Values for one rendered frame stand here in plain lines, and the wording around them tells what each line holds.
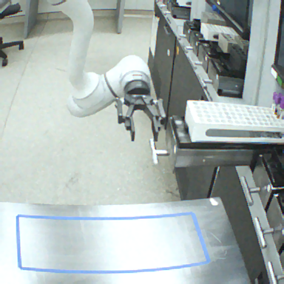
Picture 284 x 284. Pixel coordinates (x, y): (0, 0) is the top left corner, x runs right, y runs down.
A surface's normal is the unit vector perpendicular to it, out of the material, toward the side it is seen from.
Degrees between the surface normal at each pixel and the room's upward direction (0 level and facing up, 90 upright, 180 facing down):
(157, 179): 0
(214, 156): 90
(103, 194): 0
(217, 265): 0
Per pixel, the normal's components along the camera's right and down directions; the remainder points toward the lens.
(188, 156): 0.10, 0.58
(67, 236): 0.09, -0.82
